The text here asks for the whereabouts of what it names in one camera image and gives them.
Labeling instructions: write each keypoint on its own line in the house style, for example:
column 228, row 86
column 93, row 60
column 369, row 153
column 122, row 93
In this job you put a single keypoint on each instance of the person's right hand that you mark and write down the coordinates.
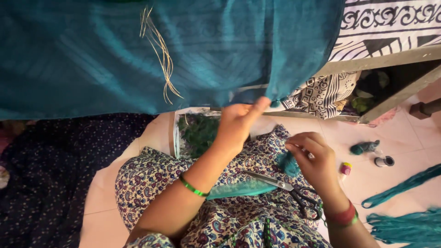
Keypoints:
column 318, row 165

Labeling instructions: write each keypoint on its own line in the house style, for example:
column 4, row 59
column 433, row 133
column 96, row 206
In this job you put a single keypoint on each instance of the person's left hand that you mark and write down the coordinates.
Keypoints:
column 236, row 129

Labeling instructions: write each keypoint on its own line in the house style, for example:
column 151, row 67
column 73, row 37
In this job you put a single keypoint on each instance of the person's right fingers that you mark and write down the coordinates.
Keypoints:
column 305, row 144

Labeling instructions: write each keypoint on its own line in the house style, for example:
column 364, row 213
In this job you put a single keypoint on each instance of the teal thread tassel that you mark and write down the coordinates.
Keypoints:
column 289, row 165

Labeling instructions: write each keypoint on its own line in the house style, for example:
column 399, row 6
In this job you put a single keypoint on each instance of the teal silk sari fabric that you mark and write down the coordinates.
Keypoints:
column 103, row 58

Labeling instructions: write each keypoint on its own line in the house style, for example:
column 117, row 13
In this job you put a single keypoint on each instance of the small red yellow bottle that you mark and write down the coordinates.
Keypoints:
column 346, row 168

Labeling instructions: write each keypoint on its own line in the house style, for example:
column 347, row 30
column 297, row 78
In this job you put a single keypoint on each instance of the small teal thread bundle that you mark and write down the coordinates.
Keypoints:
column 364, row 147

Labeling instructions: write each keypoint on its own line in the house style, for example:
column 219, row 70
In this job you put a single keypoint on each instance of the heap of clothes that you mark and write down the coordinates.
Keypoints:
column 367, row 93

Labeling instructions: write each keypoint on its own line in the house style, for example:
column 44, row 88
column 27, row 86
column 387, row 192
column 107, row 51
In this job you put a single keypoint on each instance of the grey thread spool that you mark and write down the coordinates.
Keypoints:
column 384, row 161

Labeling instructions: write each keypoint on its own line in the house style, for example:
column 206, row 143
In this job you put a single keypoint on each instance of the red bangles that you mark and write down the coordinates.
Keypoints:
column 342, row 217

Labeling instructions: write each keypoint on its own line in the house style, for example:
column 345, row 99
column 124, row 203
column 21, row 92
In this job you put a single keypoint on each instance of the long teal thread skein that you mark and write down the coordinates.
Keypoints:
column 399, row 187

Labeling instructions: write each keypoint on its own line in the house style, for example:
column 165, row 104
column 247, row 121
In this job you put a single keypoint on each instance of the plastic bag of green threads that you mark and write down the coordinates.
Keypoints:
column 198, row 136

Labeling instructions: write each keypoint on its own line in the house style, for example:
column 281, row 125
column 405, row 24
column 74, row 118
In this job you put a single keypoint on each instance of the green bangle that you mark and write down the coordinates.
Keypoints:
column 193, row 188

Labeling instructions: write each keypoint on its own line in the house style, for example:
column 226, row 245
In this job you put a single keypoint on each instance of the brown wooden furniture leg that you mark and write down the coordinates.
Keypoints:
column 425, row 108

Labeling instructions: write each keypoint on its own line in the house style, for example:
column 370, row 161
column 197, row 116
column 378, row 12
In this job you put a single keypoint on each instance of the large teal thread bundle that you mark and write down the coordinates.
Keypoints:
column 410, row 227

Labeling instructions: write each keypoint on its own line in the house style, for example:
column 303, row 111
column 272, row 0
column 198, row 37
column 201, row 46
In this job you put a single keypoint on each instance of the black white patterned bedsheet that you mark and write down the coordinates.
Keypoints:
column 379, row 24

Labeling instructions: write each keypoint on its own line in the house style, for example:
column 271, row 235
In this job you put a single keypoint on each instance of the loose gold threads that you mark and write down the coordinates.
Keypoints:
column 162, row 51

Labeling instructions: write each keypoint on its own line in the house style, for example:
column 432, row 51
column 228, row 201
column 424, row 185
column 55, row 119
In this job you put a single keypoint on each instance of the dark blue dotted cloth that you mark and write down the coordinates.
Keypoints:
column 51, row 179

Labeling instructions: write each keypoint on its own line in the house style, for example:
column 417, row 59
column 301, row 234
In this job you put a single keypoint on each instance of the grey wooden bed frame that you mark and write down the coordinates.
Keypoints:
column 389, row 58

